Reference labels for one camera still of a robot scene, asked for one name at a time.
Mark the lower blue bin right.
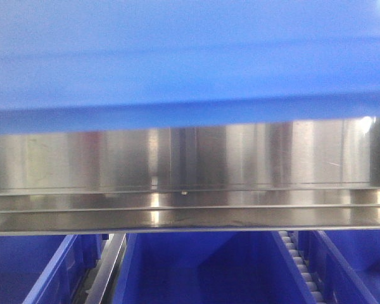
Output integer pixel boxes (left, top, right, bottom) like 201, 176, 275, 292
297, 230, 380, 303

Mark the steel shelf front beam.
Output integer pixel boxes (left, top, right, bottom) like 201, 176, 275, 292
0, 117, 380, 236

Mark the blue bin upper front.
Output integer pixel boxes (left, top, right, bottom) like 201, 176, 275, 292
0, 1, 380, 134

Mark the lower blue bin centre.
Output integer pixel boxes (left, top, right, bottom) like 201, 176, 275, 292
113, 232, 315, 303

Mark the lower blue bin left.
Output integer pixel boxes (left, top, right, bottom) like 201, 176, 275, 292
0, 234, 108, 303

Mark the blue bin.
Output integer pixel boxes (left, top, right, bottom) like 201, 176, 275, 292
0, 234, 108, 303
113, 232, 315, 303
0, 1, 380, 134
297, 230, 380, 303

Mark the lower white roller track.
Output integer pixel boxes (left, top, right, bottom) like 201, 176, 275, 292
278, 231, 324, 303

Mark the lower steel divider rail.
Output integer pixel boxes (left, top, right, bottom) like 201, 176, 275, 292
72, 234, 127, 303

